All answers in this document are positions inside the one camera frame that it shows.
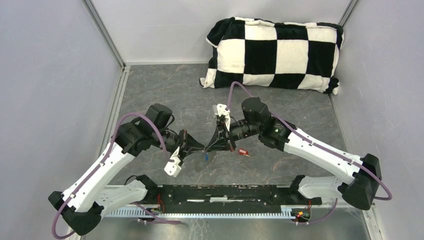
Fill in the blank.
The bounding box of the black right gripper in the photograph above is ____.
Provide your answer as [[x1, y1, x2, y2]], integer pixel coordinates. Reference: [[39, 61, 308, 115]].
[[205, 120, 261, 153]]

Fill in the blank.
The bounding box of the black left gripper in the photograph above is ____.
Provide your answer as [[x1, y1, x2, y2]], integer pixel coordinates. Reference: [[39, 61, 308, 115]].
[[152, 127, 205, 161]]

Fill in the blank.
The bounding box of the silver metal key holder plate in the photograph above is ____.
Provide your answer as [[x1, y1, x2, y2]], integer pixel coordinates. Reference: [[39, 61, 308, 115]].
[[194, 151, 217, 173]]

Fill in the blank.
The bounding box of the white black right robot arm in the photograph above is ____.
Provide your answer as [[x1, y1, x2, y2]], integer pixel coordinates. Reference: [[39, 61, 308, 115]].
[[205, 97, 382, 210]]

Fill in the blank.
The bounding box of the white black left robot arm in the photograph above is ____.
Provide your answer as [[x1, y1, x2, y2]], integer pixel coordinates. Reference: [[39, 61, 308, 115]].
[[48, 103, 204, 236]]

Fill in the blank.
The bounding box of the red tag key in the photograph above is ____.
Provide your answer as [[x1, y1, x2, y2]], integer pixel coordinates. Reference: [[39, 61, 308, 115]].
[[238, 148, 250, 157]]

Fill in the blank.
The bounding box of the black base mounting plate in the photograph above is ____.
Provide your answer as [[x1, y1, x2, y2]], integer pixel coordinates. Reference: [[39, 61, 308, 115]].
[[140, 184, 323, 214]]

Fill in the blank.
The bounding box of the black white checkered pillow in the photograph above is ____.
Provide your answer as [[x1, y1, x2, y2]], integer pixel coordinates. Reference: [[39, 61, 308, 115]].
[[199, 17, 344, 95]]

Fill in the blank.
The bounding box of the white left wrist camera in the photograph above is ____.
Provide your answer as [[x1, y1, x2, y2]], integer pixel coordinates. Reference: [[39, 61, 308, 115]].
[[164, 146, 182, 178]]

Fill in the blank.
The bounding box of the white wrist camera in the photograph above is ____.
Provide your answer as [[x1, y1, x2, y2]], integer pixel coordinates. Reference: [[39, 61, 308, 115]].
[[164, 146, 182, 178], [212, 104, 231, 131]]

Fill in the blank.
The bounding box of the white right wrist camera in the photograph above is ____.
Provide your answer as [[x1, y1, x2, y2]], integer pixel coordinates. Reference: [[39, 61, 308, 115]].
[[212, 104, 231, 131]]

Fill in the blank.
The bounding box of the white toothed cable duct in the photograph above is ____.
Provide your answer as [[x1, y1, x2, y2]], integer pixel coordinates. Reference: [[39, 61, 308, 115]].
[[107, 206, 295, 220]]

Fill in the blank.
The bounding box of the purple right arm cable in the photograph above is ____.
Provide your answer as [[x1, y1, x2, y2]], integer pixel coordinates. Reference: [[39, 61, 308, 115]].
[[226, 81, 393, 225]]

